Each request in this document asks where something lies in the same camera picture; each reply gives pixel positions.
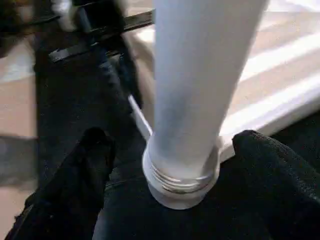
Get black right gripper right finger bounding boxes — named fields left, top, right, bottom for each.
left=232, top=130, right=320, bottom=240

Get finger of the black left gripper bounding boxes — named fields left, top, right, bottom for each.
left=47, top=10, right=155, bottom=63
left=97, top=47, right=146, bottom=108

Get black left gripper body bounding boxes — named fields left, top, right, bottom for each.
left=75, top=0, right=126, bottom=38

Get white plastic table top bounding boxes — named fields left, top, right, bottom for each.
left=122, top=0, right=320, bottom=210

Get white plastic table leg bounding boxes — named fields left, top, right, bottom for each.
left=147, top=0, right=270, bottom=193

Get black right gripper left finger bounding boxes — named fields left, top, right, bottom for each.
left=5, top=127, right=117, bottom=240

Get black table mat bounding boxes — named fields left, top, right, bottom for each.
left=32, top=10, right=320, bottom=240

